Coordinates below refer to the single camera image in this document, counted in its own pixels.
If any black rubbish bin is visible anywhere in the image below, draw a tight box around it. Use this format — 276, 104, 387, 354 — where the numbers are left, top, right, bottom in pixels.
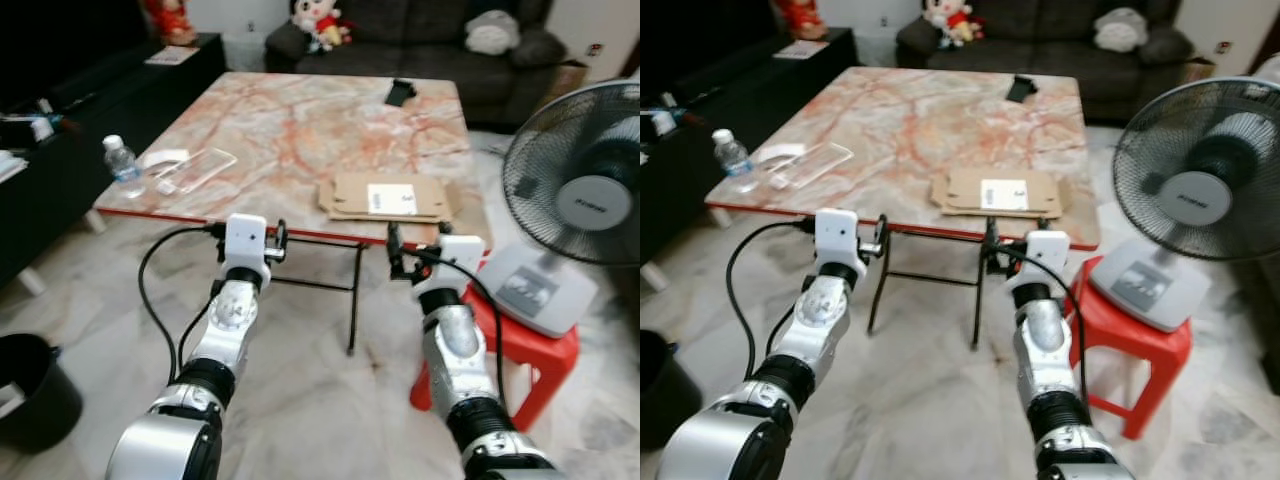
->
640, 329, 705, 452
0, 332, 85, 454

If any white shipping label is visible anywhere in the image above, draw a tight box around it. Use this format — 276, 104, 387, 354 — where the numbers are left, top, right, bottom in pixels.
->
366, 183, 418, 215
979, 177, 1032, 212

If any flat brown cardboard box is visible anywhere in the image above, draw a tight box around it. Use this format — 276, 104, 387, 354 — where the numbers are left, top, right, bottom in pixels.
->
929, 167, 1072, 220
317, 172, 454, 224

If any clear plastic packaging tray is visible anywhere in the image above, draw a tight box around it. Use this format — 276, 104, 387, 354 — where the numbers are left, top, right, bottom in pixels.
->
154, 146, 240, 197
769, 141, 855, 192

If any marble table with black legs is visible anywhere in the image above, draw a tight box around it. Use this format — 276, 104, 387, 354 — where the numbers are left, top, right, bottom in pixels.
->
704, 64, 1102, 353
92, 69, 494, 357

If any grey table fan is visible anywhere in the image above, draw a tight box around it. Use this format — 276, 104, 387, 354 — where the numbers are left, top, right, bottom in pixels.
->
479, 79, 641, 340
1087, 76, 1280, 334

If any red plastic stool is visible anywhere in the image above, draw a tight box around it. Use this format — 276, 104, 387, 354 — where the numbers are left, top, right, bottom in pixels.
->
1064, 254, 1194, 442
409, 280, 582, 433

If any clear plastic water bottle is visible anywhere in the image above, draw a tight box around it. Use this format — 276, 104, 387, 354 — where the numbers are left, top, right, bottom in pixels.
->
101, 134, 147, 199
711, 127, 757, 194

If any dark grey sofa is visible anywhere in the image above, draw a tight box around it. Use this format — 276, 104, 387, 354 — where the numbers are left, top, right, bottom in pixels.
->
896, 0, 1197, 127
264, 0, 567, 127

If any printed booklet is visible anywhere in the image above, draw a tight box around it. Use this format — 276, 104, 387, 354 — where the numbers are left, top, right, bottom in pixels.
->
774, 40, 832, 62
144, 45, 202, 67

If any brown cardboard carton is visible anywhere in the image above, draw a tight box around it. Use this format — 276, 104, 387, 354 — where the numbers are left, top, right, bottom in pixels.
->
545, 61, 592, 103
1174, 57, 1217, 87

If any grey round plush toy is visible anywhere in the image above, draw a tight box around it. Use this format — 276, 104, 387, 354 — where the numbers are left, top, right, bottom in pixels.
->
1092, 7, 1150, 54
464, 9, 522, 57

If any black low cabinet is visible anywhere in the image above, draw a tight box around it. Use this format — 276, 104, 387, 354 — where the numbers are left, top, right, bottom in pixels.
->
640, 27, 860, 267
0, 32, 227, 293

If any cartoon boy plush doll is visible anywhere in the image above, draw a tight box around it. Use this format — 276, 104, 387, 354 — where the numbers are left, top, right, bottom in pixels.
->
921, 0, 984, 49
291, 0, 354, 52

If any red costume doll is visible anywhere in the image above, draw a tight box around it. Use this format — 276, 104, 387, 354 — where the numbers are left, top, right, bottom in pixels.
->
774, 0, 830, 42
144, 0, 199, 47

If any black television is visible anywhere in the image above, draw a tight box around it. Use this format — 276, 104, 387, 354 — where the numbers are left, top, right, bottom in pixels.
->
640, 0, 783, 106
0, 0, 153, 113

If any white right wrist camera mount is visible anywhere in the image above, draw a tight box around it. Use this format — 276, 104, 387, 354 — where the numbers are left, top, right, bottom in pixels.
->
413, 234, 487, 302
1004, 229, 1072, 294

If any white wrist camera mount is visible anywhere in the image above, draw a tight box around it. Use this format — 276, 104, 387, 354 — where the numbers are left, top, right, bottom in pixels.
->
814, 207, 862, 270
1004, 229, 1072, 294
221, 212, 270, 274
413, 234, 487, 302

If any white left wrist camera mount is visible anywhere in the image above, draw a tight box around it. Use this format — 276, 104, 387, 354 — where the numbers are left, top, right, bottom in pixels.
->
814, 207, 862, 270
221, 212, 270, 274

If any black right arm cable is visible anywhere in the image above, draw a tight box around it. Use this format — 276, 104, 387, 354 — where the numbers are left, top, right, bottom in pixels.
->
999, 243, 1092, 403
404, 247, 507, 403

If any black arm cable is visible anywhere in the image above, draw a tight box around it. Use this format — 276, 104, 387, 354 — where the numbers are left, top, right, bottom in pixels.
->
404, 247, 507, 403
724, 219, 827, 383
137, 224, 230, 387
999, 243, 1092, 403

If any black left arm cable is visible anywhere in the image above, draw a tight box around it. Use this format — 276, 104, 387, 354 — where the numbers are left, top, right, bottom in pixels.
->
724, 219, 827, 383
137, 224, 230, 387

